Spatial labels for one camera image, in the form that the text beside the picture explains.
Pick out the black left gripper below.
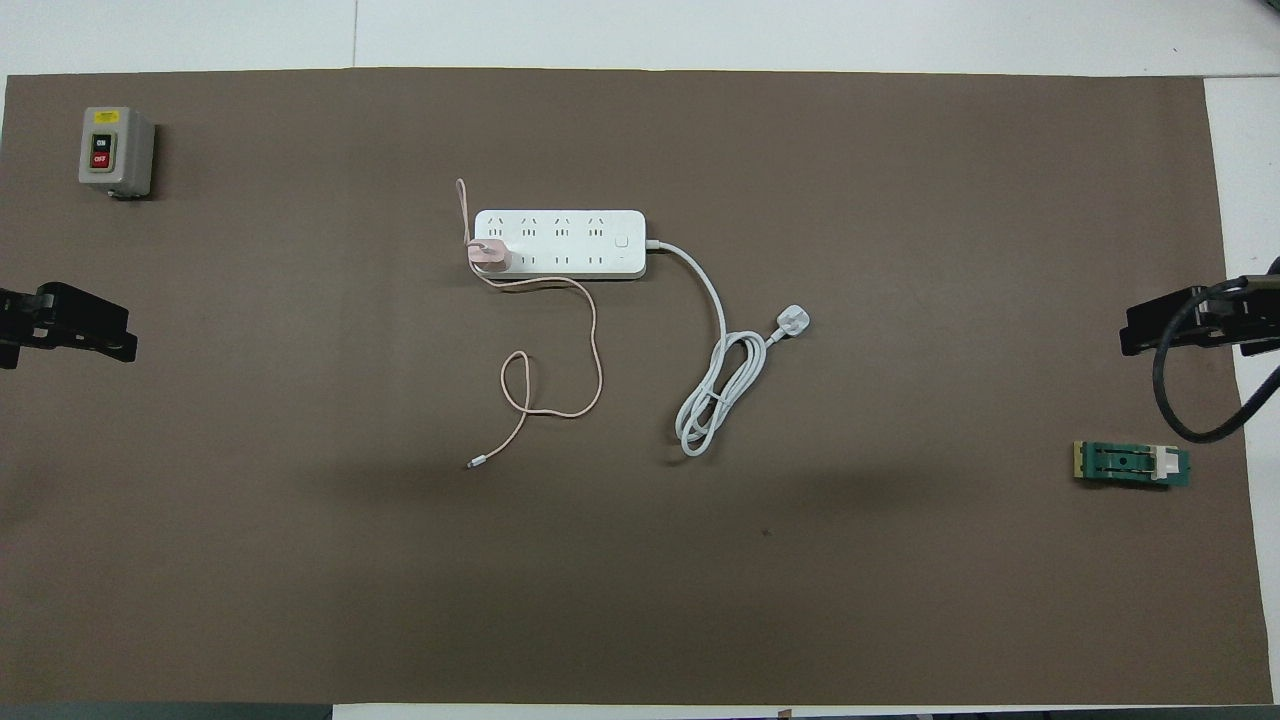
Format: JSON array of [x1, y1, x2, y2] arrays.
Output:
[[0, 282, 139, 369]]

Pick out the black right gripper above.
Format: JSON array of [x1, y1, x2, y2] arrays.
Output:
[[1118, 255, 1280, 357]]

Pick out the pink charging cable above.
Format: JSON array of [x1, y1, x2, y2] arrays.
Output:
[[455, 178, 604, 471]]

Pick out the white power strip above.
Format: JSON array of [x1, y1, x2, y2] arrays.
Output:
[[472, 208, 649, 281]]

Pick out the grey push button box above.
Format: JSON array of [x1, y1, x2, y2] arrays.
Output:
[[78, 106, 156, 199]]

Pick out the brown table mat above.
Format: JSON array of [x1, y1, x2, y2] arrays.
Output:
[[0, 67, 1273, 706]]

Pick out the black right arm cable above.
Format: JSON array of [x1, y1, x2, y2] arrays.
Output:
[[1152, 280, 1280, 444]]

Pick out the green knife switch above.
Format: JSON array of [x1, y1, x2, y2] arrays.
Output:
[[1073, 440, 1193, 491]]

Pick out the white power strip cord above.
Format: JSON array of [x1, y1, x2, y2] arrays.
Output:
[[645, 238, 771, 459]]

